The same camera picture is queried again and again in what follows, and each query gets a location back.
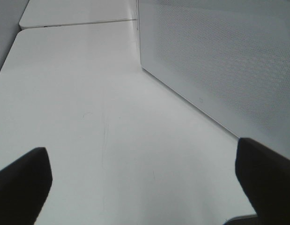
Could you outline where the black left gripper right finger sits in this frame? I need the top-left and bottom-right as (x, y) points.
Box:
(235, 138), (290, 225)

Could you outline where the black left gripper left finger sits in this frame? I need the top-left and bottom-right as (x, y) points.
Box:
(0, 147), (52, 225)

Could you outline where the white microwave door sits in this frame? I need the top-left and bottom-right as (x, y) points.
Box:
(138, 0), (290, 159)

